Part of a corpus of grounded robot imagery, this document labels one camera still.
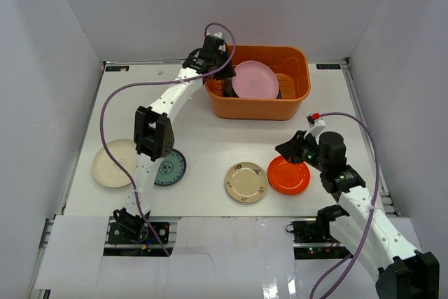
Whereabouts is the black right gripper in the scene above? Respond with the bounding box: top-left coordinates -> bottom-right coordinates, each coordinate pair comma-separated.
275,131 -> 328,173

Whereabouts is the black square floral plate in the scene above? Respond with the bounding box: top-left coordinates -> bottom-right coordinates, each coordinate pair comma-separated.
223,78 -> 238,97

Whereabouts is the pink round plate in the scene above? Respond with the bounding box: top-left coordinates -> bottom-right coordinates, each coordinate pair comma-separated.
232,60 -> 279,99

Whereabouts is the cream white round plate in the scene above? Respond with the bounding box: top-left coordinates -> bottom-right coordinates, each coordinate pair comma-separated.
92,139 -> 137,188

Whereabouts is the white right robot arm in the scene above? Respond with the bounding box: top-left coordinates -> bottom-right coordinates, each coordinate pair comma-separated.
275,131 -> 440,298

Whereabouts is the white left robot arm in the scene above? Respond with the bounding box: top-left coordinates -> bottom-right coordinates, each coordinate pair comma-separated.
113,32 -> 235,242

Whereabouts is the orange plastic bin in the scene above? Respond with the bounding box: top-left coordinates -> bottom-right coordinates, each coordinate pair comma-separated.
205,45 -> 311,121

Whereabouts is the orange round plate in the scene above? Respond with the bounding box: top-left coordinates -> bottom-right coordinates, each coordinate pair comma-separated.
267,156 -> 311,195

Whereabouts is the beige round patterned plate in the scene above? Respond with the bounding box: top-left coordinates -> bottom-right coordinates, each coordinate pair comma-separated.
224,162 -> 269,204

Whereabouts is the blue floral round plate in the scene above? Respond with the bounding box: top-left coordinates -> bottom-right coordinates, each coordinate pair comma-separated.
155,149 -> 187,187

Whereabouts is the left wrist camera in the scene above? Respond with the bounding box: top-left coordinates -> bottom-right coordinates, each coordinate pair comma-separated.
204,32 -> 225,50

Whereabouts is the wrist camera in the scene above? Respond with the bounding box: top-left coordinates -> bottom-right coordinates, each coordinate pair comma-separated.
204,32 -> 225,50
304,113 -> 326,138

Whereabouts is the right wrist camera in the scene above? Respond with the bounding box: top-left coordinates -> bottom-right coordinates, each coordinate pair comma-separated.
304,113 -> 326,138

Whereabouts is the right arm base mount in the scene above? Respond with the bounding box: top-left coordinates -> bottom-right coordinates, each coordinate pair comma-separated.
285,220 -> 347,252

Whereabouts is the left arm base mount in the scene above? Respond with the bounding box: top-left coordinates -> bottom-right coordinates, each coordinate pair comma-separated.
106,222 -> 170,245

